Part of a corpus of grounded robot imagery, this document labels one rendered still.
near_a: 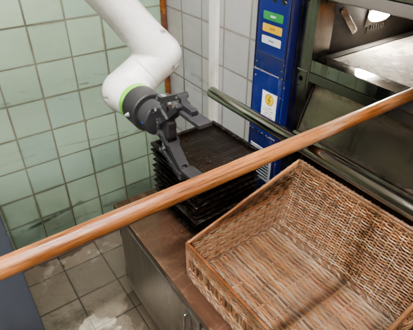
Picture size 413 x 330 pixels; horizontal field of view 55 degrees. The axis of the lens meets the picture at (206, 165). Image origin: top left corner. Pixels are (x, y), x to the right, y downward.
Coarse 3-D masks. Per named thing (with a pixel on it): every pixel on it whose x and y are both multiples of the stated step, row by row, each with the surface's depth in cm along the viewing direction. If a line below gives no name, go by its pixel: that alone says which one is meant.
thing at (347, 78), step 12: (312, 60) 121; (324, 60) 120; (312, 72) 122; (324, 72) 118; (336, 72) 115; (348, 72) 113; (360, 72) 113; (348, 84) 113; (360, 84) 110; (372, 84) 106; (384, 84) 105; (396, 84) 105; (372, 96) 108; (384, 96) 105; (408, 108) 100
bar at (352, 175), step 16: (208, 96) 106; (224, 96) 101; (240, 112) 96; (256, 112) 93; (272, 128) 88; (320, 160) 79; (336, 160) 77; (352, 176) 74; (368, 176) 73; (368, 192) 72; (384, 192) 69; (400, 208) 67
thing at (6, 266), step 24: (408, 96) 94; (336, 120) 83; (360, 120) 86; (288, 144) 76; (312, 144) 80; (216, 168) 69; (240, 168) 70; (168, 192) 64; (192, 192) 65; (120, 216) 59; (144, 216) 62; (48, 240) 55; (72, 240) 56; (0, 264) 52; (24, 264) 53
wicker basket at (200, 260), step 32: (256, 192) 128; (288, 192) 140; (352, 192) 120; (224, 224) 126; (256, 224) 138; (288, 224) 142; (320, 224) 131; (352, 224) 122; (192, 256) 119; (224, 256) 134; (288, 256) 134; (320, 256) 132; (352, 256) 123; (384, 256) 115; (224, 288) 108; (256, 288) 123; (288, 288) 123; (320, 288) 123; (352, 288) 123; (384, 288) 115; (256, 320) 99; (288, 320) 114; (320, 320) 114; (352, 320) 114; (384, 320) 114
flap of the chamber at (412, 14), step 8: (336, 0) 90; (344, 0) 88; (352, 0) 87; (360, 0) 86; (368, 0) 84; (376, 0) 83; (384, 0) 81; (368, 8) 84; (376, 8) 83; (384, 8) 82; (392, 8) 80; (400, 8) 79; (408, 8) 78; (400, 16) 79; (408, 16) 78
